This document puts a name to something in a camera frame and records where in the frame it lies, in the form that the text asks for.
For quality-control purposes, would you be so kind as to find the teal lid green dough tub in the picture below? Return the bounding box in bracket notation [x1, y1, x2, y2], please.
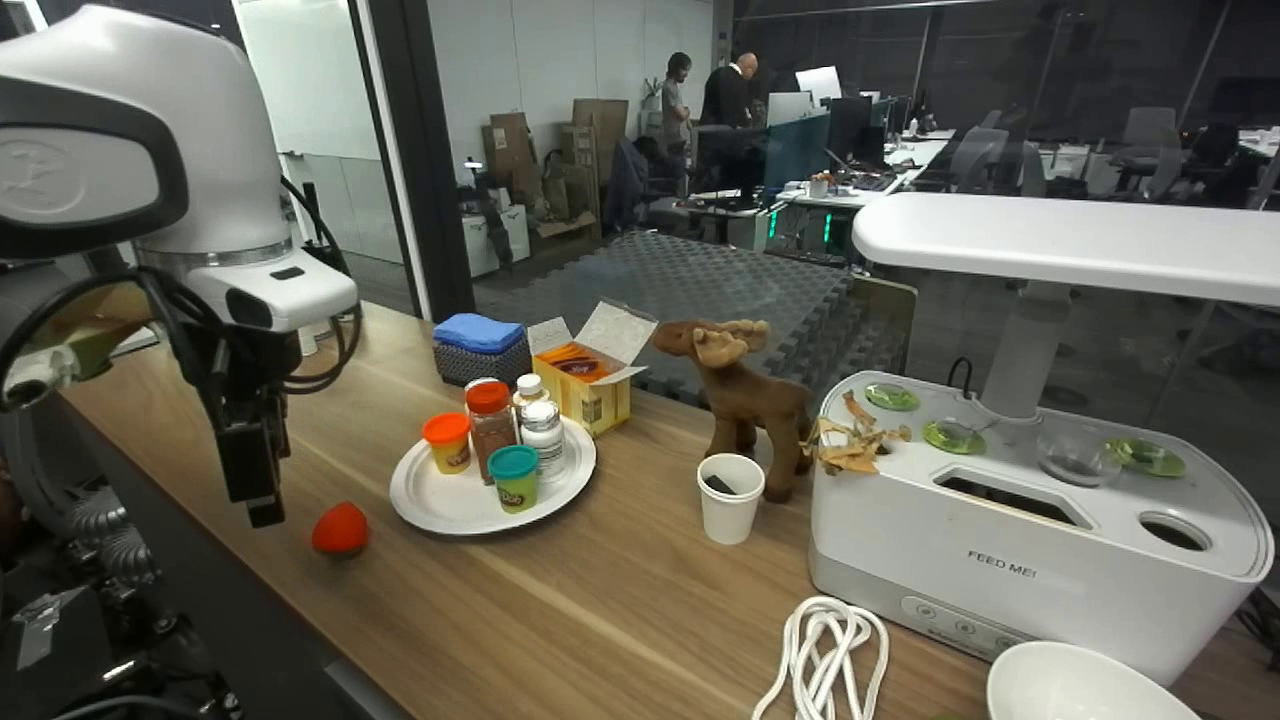
[483, 441, 544, 515]

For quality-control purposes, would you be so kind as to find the yellow tea box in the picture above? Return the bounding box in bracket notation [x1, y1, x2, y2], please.
[522, 301, 659, 441]

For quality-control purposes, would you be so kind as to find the orange lid spice jar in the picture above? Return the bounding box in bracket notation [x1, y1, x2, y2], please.
[463, 379, 518, 483]

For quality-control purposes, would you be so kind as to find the black tripod stand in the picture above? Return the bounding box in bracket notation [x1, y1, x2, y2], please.
[0, 472, 251, 720]

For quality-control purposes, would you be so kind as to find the brown moose plush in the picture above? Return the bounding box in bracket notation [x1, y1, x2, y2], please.
[651, 316, 819, 508]

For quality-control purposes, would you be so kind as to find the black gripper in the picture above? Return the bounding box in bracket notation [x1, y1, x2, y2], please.
[168, 312, 305, 534]

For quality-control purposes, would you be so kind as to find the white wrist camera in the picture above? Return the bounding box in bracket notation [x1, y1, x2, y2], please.
[180, 248, 364, 338]

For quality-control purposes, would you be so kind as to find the person in dark clothes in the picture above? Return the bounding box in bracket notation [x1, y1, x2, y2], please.
[694, 49, 771, 191]

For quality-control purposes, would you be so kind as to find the white bowl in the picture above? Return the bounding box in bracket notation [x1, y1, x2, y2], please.
[983, 641, 1205, 720]

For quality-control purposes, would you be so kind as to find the white hydroponic planter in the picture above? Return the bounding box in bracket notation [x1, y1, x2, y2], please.
[803, 191, 1280, 690]

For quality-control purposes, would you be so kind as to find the grey foam floor mat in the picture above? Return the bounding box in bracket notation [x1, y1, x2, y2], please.
[473, 227, 925, 414]

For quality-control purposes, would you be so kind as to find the white paper cup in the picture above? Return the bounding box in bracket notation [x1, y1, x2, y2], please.
[691, 448, 767, 549]

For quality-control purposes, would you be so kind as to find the white coiled cord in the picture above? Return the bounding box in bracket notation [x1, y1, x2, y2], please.
[749, 594, 893, 720]

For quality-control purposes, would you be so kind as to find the white paper plate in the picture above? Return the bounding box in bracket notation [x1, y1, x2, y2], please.
[385, 414, 599, 542]

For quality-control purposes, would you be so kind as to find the standing person grey shirt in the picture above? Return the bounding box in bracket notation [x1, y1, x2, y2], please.
[634, 49, 705, 185]

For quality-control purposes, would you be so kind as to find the large white pill bottle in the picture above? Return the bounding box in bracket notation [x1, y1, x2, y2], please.
[517, 401, 566, 466]

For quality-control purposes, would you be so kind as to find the orange plush toy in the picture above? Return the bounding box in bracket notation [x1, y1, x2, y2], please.
[306, 499, 377, 560]

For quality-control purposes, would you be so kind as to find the orange lid yellow dough tub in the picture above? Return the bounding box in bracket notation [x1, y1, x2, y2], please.
[421, 409, 481, 476]

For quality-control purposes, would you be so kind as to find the dried brown plant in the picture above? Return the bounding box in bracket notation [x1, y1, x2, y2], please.
[811, 393, 893, 482]

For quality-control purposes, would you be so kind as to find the cardboard box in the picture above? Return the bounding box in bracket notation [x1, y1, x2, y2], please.
[547, 95, 631, 227]
[476, 108, 544, 210]

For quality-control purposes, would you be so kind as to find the grey woven basket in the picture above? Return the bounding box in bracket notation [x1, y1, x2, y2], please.
[432, 338, 537, 393]

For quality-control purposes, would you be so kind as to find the blue sponge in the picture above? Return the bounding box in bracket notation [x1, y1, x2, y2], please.
[432, 309, 529, 360]

